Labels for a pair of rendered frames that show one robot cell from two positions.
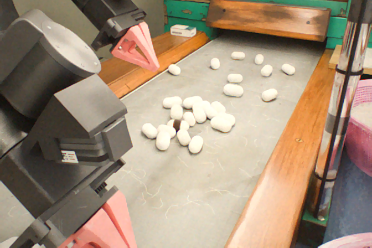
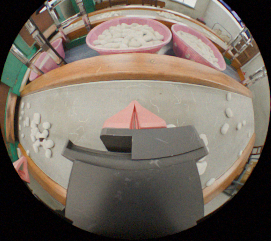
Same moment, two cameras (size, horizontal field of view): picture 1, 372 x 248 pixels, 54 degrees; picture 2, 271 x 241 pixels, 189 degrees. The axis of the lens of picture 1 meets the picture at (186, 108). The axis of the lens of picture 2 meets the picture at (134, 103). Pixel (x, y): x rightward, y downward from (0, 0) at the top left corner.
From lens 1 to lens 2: 28 cm
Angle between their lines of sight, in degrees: 70
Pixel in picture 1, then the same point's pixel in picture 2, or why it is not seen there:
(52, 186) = (187, 181)
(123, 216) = (122, 114)
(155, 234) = (99, 119)
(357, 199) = not seen: hidden behind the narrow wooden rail
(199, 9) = (12, 147)
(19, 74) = not seen: outside the picture
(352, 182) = not seen: hidden behind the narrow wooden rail
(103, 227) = (150, 117)
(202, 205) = (74, 105)
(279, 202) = (72, 67)
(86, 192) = (144, 151)
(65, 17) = (44, 196)
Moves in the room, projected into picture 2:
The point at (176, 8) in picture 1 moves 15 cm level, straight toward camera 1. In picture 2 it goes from (15, 157) to (15, 155)
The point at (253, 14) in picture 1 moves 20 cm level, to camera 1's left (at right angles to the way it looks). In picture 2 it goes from (9, 122) to (14, 157)
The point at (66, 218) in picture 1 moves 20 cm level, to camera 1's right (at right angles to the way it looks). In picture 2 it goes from (185, 139) to (103, 20)
